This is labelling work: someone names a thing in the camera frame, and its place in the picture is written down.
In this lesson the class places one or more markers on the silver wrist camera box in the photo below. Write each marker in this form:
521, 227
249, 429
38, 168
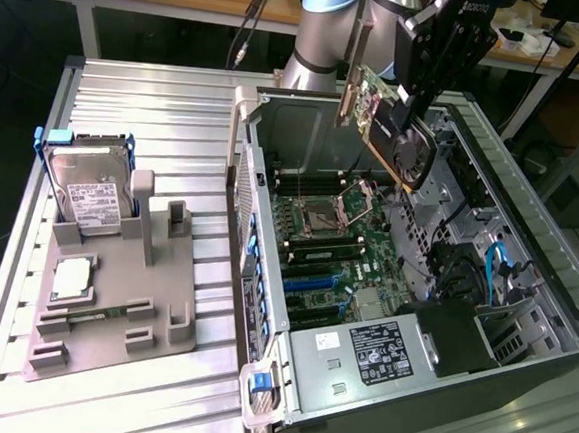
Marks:
410, 55

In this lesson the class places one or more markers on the black tripod pole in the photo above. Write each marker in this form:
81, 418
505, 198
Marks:
560, 67

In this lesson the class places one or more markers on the black RAM slot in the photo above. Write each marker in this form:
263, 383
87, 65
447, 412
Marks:
323, 239
323, 243
317, 181
316, 191
324, 248
317, 186
317, 176

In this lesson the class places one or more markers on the green Dell motherboard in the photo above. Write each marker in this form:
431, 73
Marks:
377, 253

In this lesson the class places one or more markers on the green graphics card with fan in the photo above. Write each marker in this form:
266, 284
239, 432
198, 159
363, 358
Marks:
410, 151

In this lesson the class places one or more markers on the metal socket locking lever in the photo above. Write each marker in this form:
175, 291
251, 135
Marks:
299, 184

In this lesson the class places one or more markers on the white plastic part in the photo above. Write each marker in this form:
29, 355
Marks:
533, 45

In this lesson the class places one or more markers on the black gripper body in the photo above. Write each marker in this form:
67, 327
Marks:
472, 25

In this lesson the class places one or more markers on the grey parts rack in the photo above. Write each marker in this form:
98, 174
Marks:
164, 277

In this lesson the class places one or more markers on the grey power supply unit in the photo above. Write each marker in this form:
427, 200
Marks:
337, 381

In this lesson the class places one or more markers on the blue case release latch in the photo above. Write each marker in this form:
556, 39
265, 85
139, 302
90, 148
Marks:
258, 382

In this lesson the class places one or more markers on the CPU socket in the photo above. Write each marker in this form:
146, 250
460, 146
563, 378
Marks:
322, 219

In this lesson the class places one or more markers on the open black PC case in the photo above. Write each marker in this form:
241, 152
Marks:
296, 127

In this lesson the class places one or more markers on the blue disk caddy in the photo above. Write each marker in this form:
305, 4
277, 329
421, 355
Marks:
57, 137

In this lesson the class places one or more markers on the silver socket cover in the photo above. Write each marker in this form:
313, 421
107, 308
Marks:
358, 202

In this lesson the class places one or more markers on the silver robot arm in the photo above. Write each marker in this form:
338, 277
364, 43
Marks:
318, 38

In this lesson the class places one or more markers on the black expansion slot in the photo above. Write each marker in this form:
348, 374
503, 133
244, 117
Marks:
316, 320
305, 270
312, 306

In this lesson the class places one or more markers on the silver chipset heat sink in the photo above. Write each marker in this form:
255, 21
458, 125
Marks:
370, 305

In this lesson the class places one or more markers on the small black case switch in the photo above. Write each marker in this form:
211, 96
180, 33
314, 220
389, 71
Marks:
259, 179

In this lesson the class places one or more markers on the silver CPU chip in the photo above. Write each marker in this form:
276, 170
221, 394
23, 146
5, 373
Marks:
71, 279

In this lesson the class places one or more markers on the grey metal disk bay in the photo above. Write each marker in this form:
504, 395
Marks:
510, 339

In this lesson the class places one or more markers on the silver hard disk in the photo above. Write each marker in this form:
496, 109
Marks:
86, 190

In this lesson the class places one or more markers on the black plastic shroud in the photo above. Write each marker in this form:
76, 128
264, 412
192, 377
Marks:
450, 339

